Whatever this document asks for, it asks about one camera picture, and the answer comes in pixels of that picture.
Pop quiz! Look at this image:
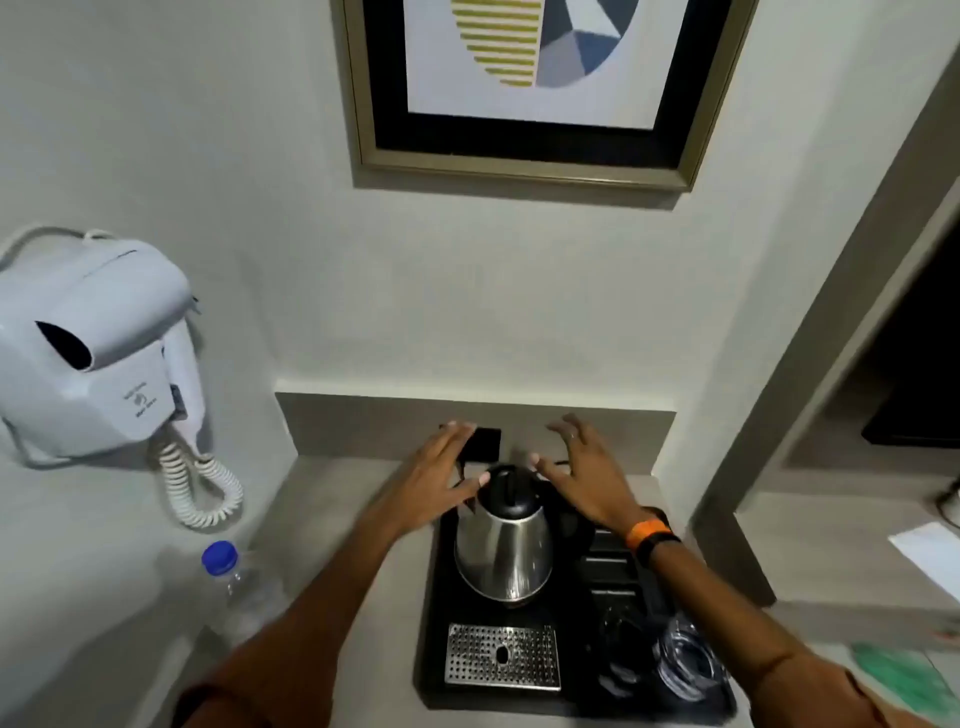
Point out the person's left hand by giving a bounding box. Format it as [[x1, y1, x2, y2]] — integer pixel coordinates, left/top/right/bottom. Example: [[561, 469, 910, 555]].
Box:
[[362, 421, 492, 538]]

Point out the person's right hand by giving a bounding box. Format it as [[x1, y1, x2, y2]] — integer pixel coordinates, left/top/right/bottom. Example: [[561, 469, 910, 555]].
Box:
[[527, 413, 649, 536]]

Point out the stainless steel kettle black handle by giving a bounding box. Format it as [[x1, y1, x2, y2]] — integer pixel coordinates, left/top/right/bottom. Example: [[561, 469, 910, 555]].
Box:
[[453, 463, 599, 609]]

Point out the clear plastic water bottle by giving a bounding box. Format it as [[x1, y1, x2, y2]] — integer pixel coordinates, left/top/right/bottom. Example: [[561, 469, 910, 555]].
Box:
[[199, 541, 290, 650]]

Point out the blue bottle cap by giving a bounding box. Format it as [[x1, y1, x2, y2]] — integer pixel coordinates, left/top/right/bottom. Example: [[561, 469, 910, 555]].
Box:
[[200, 540, 240, 577]]

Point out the person's left forearm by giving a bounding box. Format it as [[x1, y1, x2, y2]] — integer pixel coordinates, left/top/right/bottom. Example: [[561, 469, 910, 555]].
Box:
[[187, 511, 444, 728]]

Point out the person's right forearm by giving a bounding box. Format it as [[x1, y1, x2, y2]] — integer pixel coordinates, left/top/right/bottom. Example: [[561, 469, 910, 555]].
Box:
[[650, 536, 798, 699]]

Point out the orange and black wristband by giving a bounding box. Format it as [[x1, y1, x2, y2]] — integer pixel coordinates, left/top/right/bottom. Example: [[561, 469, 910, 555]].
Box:
[[624, 517, 682, 571]]

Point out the black plastic tray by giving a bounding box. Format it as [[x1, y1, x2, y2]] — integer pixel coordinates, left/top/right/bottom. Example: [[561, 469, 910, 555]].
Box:
[[416, 476, 740, 725]]

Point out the clear drinking glass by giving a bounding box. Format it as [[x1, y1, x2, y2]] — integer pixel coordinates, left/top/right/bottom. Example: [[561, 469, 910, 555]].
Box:
[[650, 611, 733, 703], [596, 599, 661, 695]]

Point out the perforated metal drip plate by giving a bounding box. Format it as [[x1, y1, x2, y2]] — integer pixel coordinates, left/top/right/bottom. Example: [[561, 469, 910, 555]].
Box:
[[443, 622, 562, 693]]

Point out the grey wooden shelf unit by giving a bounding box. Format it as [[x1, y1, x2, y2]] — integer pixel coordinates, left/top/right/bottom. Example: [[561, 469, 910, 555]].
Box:
[[689, 52, 960, 654]]

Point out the black box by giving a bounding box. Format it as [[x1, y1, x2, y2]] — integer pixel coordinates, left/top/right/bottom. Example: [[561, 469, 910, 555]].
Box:
[[860, 367, 960, 450]]

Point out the white paper sheet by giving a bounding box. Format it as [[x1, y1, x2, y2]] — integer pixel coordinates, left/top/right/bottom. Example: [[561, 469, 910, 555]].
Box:
[[888, 522, 960, 583]]

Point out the gold framed abstract picture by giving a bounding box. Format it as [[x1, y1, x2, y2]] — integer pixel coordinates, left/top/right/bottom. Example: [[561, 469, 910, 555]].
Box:
[[332, 0, 760, 193]]

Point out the green cloth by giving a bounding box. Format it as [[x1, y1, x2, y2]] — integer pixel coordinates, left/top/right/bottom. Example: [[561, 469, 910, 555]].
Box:
[[851, 641, 960, 723]]

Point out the black wall outlet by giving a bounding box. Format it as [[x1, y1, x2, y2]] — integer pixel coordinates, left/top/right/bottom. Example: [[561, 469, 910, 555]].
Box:
[[454, 425, 504, 465]]

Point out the white coiled cord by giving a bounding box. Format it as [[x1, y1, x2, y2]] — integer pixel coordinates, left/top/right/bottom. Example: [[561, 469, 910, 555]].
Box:
[[153, 419, 246, 531]]

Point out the white wall-mounted hair dryer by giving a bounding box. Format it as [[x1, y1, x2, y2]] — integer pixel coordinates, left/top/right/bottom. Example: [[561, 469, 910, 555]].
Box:
[[0, 224, 205, 471]]

